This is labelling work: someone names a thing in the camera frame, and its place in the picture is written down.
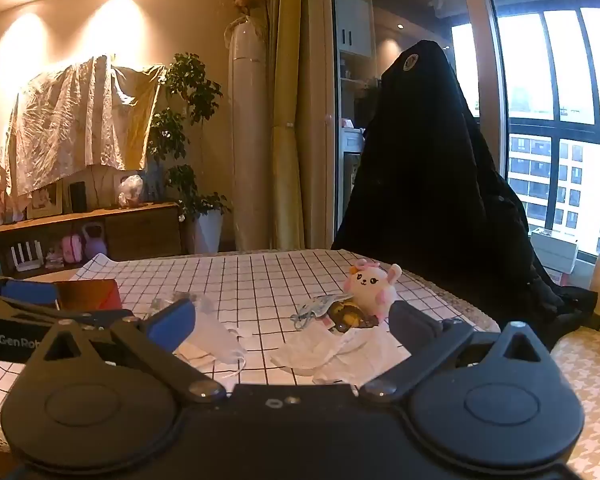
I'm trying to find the black-checked white tablecloth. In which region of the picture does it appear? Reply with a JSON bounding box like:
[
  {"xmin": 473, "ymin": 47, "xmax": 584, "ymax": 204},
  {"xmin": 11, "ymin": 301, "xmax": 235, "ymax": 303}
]
[{"xmin": 0, "ymin": 249, "xmax": 501, "ymax": 413}]

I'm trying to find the wooden sideboard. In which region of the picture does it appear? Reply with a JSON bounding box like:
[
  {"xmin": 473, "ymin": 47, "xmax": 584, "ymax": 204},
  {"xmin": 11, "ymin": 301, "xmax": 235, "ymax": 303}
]
[{"xmin": 0, "ymin": 201, "xmax": 183, "ymax": 275}]

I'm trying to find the small yellow plush toy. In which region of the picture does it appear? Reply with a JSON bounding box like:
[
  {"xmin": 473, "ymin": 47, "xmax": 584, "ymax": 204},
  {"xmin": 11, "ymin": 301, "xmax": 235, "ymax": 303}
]
[{"xmin": 325, "ymin": 300, "xmax": 381, "ymax": 334}]

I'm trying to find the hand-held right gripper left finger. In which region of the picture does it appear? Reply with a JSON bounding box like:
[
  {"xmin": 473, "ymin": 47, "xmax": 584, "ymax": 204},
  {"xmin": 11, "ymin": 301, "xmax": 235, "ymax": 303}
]
[{"xmin": 27, "ymin": 299, "xmax": 227, "ymax": 403}]

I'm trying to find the white plastic bag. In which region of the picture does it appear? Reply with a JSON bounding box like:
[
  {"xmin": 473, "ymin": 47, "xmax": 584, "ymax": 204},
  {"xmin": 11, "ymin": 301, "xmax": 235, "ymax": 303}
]
[{"xmin": 117, "ymin": 173, "xmax": 146, "ymax": 209}]

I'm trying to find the light picture frame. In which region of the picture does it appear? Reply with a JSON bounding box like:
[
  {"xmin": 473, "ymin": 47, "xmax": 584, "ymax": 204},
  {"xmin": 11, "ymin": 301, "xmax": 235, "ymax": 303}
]
[{"xmin": 27, "ymin": 180, "xmax": 64, "ymax": 219}]

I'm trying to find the green potted plant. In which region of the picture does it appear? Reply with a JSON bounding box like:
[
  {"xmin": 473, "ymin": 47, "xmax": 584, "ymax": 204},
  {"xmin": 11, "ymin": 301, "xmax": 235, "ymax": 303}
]
[{"xmin": 147, "ymin": 52, "xmax": 231, "ymax": 222}]

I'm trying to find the beige curtain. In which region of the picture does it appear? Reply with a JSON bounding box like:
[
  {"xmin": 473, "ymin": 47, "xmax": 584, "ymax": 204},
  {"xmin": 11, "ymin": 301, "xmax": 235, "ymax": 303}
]
[{"xmin": 266, "ymin": 0, "xmax": 307, "ymax": 252}]

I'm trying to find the white router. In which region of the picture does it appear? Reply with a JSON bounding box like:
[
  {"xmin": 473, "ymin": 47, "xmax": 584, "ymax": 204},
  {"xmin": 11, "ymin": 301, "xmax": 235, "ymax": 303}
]
[{"xmin": 10, "ymin": 241, "xmax": 45, "ymax": 272}]

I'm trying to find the white planter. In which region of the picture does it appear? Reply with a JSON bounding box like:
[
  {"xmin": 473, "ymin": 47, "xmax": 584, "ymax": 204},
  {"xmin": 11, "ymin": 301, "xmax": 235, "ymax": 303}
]
[{"xmin": 192, "ymin": 210, "xmax": 225, "ymax": 256}]

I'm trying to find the purple kettlebell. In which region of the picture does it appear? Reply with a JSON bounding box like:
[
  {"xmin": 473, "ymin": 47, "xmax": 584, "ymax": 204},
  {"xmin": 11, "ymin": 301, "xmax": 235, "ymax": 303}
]
[{"xmin": 81, "ymin": 222, "xmax": 109, "ymax": 256}]

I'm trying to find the white bunny plush toy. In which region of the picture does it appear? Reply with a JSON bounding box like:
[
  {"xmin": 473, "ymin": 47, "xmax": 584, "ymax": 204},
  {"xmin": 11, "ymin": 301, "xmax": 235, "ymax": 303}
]
[{"xmin": 342, "ymin": 258, "xmax": 403, "ymax": 318}]

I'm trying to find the covered tower air conditioner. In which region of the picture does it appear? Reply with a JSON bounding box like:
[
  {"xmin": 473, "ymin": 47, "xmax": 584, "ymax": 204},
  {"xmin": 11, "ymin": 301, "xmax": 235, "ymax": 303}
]
[{"xmin": 226, "ymin": 15, "xmax": 272, "ymax": 254}]

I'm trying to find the blue printed box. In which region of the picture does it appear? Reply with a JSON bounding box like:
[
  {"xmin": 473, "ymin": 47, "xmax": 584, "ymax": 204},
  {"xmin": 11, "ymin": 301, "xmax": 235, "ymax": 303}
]
[{"xmin": 142, "ymin": 160, "xmax": 169, "ymax": 204}]

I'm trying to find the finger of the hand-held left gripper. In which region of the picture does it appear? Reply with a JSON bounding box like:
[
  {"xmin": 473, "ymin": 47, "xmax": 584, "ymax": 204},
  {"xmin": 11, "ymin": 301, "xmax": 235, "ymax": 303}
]
[
  {"xmin": 0, "ymin": 270, "xmax": 61, "ymax": 308},
  {"xmin": 0, "ymin": 294, "xmax": 136, "ymax": 332}
]

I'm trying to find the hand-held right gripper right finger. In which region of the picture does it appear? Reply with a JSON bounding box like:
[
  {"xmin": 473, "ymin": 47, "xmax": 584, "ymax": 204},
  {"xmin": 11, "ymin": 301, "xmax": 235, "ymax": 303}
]
[{"xmin": 359, "ymin": 301, "xmax": 553, "ymax": 403}]

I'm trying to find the black photo frame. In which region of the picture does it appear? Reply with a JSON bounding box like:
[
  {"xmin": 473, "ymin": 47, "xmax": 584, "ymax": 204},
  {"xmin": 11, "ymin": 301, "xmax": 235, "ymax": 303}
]
[{"xmin": 69, "ymin": 181, "xmax": 88, "ymax": 213}]

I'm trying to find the red tin box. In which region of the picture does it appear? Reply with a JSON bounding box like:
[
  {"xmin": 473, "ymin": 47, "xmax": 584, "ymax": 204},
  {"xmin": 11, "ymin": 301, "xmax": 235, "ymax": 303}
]
[{"xmin": 55, "ymin": 279, "xmax": 123, "ymax": 312}]

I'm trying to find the white cloth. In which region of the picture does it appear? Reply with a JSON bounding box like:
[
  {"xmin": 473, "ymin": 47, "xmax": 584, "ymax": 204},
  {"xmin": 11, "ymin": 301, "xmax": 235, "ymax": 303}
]
[{"xmin": 312, "ymin": 329, "xmax": 413, "ymax": 387}]

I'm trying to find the beige hanging sheet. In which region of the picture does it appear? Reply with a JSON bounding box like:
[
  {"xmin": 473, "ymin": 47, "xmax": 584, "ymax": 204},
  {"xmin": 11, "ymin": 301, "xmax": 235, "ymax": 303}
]
[{"xmin": 0, "ymin": 52, "xmax": 167, "ymax": 197}]

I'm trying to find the houndstooth seat cushion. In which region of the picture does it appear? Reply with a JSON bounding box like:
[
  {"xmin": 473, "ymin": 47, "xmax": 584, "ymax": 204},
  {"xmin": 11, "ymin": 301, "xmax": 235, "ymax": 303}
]
[{"xmin": 550, "ymin": 327, "xmax": 600, "ymax": 480}]

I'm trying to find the wooden decorative board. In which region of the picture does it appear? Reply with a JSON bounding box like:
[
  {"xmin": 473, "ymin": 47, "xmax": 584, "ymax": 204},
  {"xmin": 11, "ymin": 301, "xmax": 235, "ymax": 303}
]
[{"xmin": 62, "ymin": 162, "xmax": 127, "ymax": 211}]

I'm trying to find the clear plastic bag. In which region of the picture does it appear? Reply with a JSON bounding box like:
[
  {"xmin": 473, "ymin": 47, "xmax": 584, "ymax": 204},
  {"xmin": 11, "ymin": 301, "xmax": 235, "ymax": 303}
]
[{"xmin": 150, "ymin": 292, "xmax": 242, "ymax": 361}]

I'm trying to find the white storage box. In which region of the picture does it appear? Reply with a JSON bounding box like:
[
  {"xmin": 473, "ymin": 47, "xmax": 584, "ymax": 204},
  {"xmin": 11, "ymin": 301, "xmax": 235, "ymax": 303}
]
[{"xmin": 529, "ymin": 227, "xmax": 581, "ymax": 274}]

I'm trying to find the light blue face mask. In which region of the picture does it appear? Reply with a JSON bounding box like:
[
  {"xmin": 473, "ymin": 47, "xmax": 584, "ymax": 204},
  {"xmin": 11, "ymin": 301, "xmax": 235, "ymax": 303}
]
[{"xmin": 290, "ymin": 296, "xmax": 342, "ymax": 331}]

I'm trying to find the white diaper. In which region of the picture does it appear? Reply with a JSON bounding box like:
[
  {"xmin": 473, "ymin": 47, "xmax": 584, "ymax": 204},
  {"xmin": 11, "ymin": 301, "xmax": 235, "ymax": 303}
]
[{"xmin": 270, "ymin": 334, "xmax": 353, "ymax": 378}]

